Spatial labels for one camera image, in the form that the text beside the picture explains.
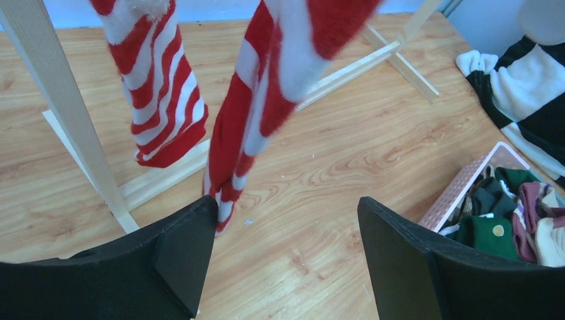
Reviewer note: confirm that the pink plastic basket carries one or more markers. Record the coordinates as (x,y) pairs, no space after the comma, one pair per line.
(502,154)

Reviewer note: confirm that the plain black sock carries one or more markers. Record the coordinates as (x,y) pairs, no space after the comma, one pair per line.
(489,197)

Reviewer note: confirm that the red white striped sock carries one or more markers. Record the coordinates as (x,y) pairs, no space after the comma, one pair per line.
(287,47)
(168,112)

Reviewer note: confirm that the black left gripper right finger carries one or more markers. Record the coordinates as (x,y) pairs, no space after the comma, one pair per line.
(418,274)

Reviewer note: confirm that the cream purple striped sock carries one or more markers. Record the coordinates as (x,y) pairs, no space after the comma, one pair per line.
(549,241)
(536,200)

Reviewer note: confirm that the dark green sock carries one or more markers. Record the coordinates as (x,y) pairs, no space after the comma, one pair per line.
(490,235)
(513,178)

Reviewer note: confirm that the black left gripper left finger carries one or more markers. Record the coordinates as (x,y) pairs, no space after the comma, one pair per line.
(156,272)

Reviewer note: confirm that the black white checkered blanket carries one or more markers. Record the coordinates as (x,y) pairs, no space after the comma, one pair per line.
(522,92)

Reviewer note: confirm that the wooden clothes rack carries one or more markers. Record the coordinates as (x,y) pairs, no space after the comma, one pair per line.
(29,27)

